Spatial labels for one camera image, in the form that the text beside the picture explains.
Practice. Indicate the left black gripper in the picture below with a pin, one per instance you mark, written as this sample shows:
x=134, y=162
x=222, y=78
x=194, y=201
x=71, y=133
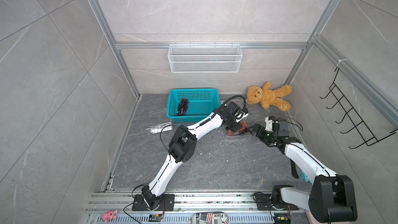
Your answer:
x=234, y=128

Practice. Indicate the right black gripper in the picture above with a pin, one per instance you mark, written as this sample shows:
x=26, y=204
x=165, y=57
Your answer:
x=261, y=130

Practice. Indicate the clear clamshell container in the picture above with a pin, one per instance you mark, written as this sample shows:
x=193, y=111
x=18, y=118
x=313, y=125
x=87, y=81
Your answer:
x=154, y=129
x=242, y=123

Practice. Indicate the teal plastic basket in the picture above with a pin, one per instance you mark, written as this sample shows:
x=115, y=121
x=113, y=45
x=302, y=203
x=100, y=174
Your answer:
x=201, y=103

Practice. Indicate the dark purple grape bunch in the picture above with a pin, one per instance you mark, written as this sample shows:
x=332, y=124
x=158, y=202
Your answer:
x=182, y=107

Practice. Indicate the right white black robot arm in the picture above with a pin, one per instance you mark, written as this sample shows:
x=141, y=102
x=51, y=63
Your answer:
x=332, y=197

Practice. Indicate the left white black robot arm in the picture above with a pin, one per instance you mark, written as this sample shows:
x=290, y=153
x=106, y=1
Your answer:
x=184, y=141

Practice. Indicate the brown teddy bear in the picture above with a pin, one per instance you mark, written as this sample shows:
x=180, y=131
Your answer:
x=268, y=97

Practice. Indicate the black comb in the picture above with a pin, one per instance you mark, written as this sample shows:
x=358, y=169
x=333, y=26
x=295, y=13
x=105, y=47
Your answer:
x=294, y=170

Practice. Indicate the flag pattern object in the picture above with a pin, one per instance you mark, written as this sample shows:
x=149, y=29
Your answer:
x=210, y=218

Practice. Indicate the pink plush toy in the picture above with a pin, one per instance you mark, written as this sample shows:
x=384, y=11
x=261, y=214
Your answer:
x=109, y=216

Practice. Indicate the white wire mesh shelf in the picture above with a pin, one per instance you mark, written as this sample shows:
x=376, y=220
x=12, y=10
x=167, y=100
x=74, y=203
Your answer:
x=208, y=58

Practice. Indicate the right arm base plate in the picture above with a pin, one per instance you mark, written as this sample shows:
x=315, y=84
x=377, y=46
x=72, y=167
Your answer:
x=270, y=202

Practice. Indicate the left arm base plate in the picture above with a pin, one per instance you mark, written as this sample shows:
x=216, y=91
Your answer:
x=166, y=201

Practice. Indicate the black wire hook rack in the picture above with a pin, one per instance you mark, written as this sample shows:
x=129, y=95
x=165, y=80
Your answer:
x=351, y=113

